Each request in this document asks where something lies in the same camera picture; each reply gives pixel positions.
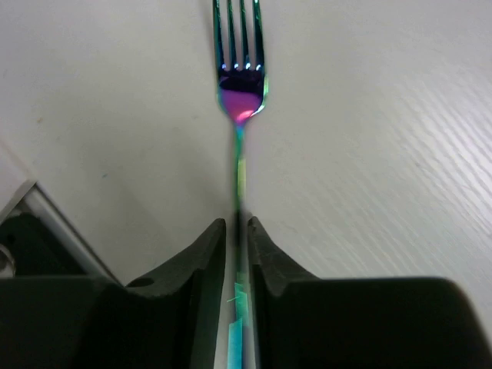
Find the iridescent metal fork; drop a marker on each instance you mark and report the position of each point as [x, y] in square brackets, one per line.
[242, 87]

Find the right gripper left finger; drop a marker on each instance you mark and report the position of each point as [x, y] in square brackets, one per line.
[167, 318]

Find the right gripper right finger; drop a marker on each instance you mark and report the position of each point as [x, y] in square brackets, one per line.
[303, 321]

